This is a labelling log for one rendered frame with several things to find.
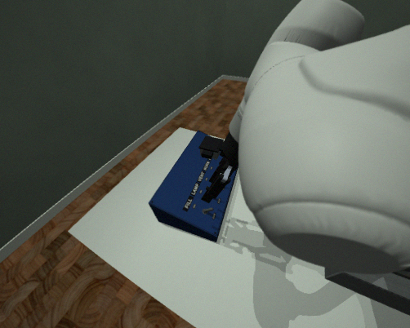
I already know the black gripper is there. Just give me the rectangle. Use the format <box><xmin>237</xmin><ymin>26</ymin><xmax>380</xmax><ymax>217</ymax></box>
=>
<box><xmin>201</xmin><ymin>133</ymin><xmax>238</xmax><ymax>203</ymax></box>

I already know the blue switch panel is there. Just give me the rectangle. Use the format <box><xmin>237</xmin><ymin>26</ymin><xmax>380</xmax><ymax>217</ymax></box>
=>
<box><xmin>149</xmin><ymin>130</ymin><xmax>238</xmax><ymax>242</ymax></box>

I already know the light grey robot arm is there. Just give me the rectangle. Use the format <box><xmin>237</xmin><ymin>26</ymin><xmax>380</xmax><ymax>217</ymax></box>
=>
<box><xmin>229</xmin><ymin>0</ymin><xmax>410</xmax><ymax>280</ymax></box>

